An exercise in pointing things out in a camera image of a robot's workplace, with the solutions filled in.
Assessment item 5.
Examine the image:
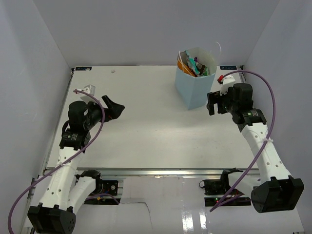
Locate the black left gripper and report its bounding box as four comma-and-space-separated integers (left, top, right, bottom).
83, 95, 124, 130

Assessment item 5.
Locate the light blue paper bag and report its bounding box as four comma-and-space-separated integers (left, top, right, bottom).
175, 47, 217, 110

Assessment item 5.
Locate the yellow green Fox's bag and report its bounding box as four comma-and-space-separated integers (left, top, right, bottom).
200, 66, 210, 77

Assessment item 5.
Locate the green Fox's candy bag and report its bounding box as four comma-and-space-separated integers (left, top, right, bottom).
185, 50, 198, 73

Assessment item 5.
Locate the orange Kettle chips bag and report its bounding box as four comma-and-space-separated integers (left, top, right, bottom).
177, 59, 196, 77

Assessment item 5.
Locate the brown chocolate bar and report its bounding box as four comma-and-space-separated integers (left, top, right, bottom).
194, 57, 205, 76

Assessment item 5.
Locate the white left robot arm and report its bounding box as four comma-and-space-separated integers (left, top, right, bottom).
27, 96, 125, 234

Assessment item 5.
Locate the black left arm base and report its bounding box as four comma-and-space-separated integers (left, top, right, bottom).
84, 180, 120, 205

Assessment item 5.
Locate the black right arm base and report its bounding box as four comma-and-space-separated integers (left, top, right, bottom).
198, 179, 251, 207

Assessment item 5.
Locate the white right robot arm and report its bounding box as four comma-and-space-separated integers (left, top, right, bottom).
207, 83, 304, 213

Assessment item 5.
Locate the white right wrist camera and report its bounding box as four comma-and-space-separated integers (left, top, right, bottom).
217, 75, 236, 96

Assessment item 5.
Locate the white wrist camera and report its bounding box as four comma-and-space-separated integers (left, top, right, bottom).
217, 75, 236, 96
77, 84, 96, 103

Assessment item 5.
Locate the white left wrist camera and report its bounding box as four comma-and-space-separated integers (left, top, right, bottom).
77, 84, 96, 103

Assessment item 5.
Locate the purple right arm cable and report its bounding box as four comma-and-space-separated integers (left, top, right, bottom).
209, 70, 276, 213

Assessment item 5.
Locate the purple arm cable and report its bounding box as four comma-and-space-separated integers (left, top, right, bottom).
209, 70, 276, 213
8, 89, 120, 234

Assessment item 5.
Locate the aluminium table edge rail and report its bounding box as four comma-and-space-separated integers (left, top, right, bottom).
43, 168, 261, 177

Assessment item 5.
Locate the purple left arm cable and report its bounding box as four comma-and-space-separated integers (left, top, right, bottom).
8, 89, 120, 234

